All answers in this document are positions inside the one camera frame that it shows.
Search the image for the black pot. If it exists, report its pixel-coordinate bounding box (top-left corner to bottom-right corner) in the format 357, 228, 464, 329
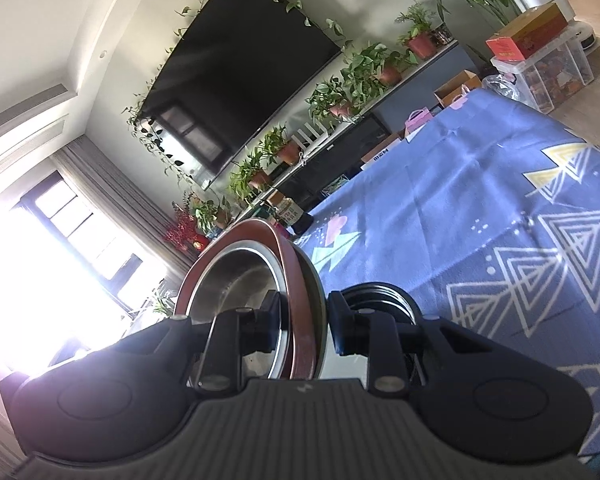
328, 282, 422, 396

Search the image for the stainless steel bowl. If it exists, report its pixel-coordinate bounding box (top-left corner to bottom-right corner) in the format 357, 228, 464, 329
186, 240, 290, 378

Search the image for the pink square bowl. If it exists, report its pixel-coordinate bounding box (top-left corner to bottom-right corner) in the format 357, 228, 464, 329
175, 219, 316, 379

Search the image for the green plate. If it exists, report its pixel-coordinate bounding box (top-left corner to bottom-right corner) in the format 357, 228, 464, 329
294, 245, 328, 378

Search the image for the red flower plant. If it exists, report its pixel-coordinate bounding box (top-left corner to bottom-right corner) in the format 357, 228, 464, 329
166, 203, 209, 252

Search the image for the soy sauce bottle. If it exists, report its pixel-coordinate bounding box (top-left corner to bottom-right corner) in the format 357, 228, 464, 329
268, 190, 314, 236

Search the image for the dark tv cabinet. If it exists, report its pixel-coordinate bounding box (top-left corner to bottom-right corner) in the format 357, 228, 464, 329
239, 39, 481, 221

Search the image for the blue patterned tablecloth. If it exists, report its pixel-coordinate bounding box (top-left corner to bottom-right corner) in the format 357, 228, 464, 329
299, 90, 600, 455

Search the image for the potted plant terracotta pot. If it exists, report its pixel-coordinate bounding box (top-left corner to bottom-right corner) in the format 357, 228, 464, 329
258, 124, 300, 166

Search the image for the white router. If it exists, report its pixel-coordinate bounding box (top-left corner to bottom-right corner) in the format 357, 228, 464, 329
290, 122, 329, 156

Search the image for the pink carton box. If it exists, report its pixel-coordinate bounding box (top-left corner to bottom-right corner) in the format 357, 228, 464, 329
404, 107, 434, 142

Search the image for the grey curtain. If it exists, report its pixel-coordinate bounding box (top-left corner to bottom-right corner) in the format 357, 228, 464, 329
50, 136, 195, 284

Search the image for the open brown cardboard box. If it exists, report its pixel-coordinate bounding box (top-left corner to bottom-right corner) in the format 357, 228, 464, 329
434, 70, 481, 107

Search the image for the potted plant red pot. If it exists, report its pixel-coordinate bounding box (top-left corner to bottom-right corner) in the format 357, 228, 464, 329
394, 2, 437, 61

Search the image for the red cardboard box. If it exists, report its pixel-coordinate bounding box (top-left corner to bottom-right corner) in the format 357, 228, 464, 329
486, 3, 568, 62

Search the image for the clear plastic storage bin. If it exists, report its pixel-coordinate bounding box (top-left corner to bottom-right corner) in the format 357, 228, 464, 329
482, 30, 594, 114

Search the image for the wall television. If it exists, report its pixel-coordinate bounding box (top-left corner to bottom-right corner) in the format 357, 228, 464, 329
126, 0, 340, 182

